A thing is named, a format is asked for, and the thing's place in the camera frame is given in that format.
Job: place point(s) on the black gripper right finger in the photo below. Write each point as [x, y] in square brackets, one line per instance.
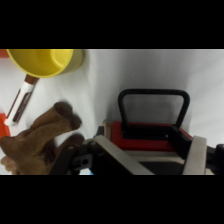
[196, 156]

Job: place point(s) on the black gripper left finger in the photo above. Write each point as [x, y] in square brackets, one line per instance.
[120, 155]

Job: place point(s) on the wooden box with red top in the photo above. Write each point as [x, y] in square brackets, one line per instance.
[143, 143]

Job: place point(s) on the brown plush toy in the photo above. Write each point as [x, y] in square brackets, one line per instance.
[33, 140]

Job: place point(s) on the brown white marker pen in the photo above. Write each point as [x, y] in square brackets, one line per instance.
[21, 101]

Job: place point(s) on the orange cube block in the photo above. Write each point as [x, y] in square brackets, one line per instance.
[4, 126]

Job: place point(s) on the yellow plastic bowl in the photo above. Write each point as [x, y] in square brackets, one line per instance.
[43, 61]

